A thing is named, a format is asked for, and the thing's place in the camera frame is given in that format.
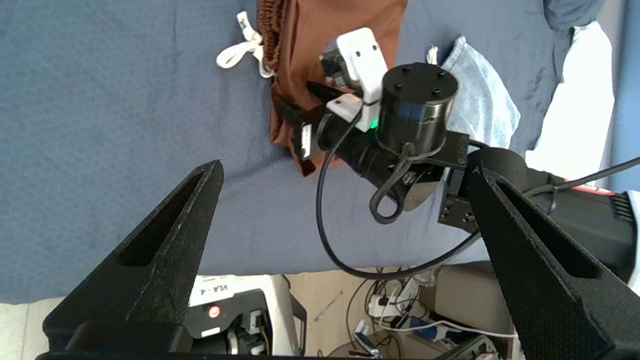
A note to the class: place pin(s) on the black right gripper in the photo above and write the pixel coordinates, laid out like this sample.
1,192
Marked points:
350,147

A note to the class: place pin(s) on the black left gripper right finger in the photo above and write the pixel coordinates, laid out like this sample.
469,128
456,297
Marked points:
550,300

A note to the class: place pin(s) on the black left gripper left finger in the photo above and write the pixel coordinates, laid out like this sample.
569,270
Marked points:
150,290

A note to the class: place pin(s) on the rust brown shorts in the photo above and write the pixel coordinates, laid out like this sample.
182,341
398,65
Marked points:
325,30

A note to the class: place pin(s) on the light blue denim jeans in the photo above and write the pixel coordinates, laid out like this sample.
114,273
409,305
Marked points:
482,105

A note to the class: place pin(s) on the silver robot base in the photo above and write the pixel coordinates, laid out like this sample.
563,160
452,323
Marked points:
280,310

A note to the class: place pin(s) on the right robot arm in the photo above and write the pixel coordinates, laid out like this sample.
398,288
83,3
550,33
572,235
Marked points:
590,220

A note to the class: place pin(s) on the red emergency stop button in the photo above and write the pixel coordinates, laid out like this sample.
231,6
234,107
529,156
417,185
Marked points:
214,311

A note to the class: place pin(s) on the grey box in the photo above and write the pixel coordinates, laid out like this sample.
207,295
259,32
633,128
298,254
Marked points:
467,295

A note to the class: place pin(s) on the black robot torso linkage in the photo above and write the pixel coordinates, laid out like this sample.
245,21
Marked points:
235,335

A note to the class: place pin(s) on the blue bed sheet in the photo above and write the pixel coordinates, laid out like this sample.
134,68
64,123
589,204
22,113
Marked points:
100,125

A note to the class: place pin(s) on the small silver stick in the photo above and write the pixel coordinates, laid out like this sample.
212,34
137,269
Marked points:
328,306

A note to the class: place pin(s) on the round brown disc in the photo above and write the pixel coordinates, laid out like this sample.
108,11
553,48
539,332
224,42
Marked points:
350,350

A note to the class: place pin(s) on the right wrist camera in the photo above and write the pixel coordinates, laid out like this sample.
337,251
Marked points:
415,105

